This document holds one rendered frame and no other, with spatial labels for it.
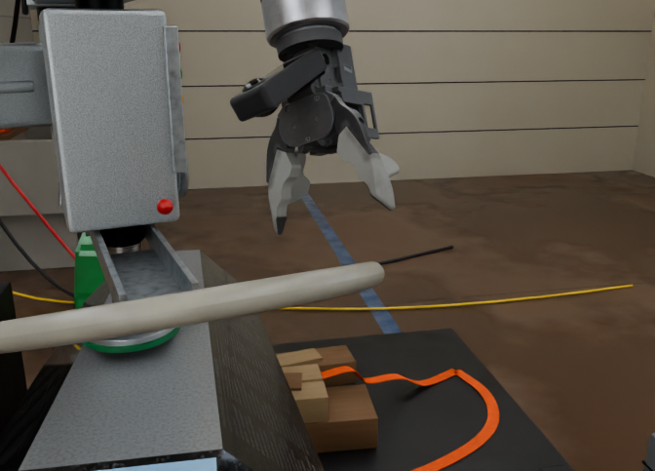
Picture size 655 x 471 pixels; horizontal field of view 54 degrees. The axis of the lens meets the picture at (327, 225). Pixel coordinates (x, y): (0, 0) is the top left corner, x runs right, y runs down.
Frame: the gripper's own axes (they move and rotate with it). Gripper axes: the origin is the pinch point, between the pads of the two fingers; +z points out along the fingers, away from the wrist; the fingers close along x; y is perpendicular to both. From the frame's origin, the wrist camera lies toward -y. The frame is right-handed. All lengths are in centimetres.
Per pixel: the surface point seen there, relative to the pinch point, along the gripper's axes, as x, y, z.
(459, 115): 238, 562, -129
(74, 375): 86, 19, 18
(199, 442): 51, 20, 30
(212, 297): 2.7, -14.3, 5.3
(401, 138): 287, 520, -114
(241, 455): 47, 26, 34
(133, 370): 79, 28, 19
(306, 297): -0.6, -5.9, 6.8
